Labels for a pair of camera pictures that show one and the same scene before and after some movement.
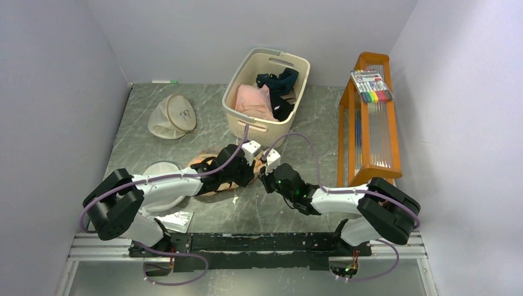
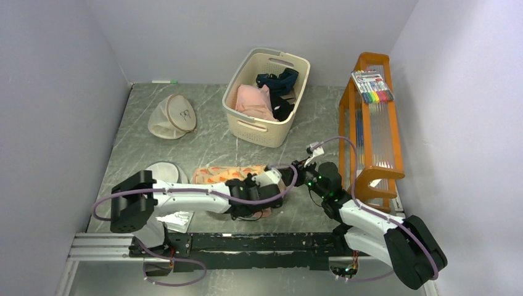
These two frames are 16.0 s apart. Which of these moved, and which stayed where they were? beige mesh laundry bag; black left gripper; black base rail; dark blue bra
Moved: black left gripper
Stayed: black base rail; beige mesh laundry bag; dark blue bra
